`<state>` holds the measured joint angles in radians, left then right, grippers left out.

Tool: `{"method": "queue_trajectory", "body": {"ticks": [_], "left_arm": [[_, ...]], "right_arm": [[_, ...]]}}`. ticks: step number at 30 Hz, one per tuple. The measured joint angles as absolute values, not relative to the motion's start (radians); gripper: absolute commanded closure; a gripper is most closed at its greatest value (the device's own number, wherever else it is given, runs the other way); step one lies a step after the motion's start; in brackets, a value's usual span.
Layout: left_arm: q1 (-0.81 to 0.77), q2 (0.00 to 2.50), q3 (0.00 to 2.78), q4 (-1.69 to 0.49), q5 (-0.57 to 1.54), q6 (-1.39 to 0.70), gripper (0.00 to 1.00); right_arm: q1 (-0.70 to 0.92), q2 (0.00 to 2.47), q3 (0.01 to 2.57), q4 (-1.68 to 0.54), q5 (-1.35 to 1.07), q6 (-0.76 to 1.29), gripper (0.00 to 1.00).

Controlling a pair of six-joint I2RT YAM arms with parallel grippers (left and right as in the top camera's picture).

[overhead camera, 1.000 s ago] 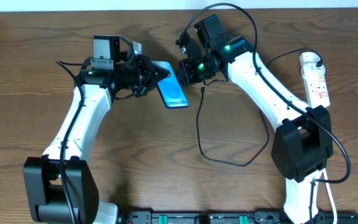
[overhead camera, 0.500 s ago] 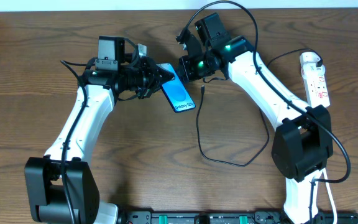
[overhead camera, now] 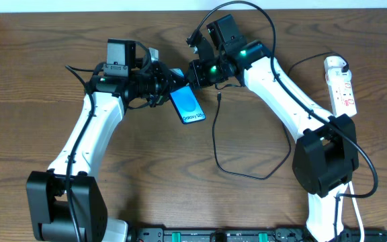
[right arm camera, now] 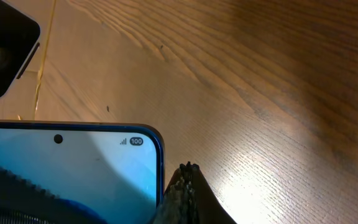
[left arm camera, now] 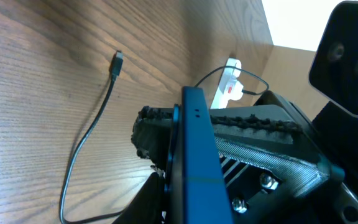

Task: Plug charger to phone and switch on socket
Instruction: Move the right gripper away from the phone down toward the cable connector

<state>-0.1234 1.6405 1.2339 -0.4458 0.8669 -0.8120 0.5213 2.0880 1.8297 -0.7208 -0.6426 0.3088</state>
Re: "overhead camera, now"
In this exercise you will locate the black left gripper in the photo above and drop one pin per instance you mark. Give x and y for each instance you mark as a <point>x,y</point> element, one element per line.
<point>163,85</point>

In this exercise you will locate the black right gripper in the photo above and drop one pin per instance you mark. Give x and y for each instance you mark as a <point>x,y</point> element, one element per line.
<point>197,74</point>

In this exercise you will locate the blue screen Galaxy smartphone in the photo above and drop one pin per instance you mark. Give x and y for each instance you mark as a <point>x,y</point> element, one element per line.
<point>186,105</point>

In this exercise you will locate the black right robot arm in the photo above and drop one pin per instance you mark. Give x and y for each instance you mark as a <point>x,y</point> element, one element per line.
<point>325,155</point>

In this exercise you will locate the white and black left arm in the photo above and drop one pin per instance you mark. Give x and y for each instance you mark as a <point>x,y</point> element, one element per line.
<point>65,201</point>

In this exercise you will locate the white USB charger plug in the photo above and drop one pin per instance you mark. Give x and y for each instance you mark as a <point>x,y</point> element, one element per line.
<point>336,66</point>

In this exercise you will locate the white power strip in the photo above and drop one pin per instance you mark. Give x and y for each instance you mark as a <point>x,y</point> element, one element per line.
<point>341,93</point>

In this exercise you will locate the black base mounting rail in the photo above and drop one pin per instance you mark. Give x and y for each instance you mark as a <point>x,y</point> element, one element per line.
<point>291,234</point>

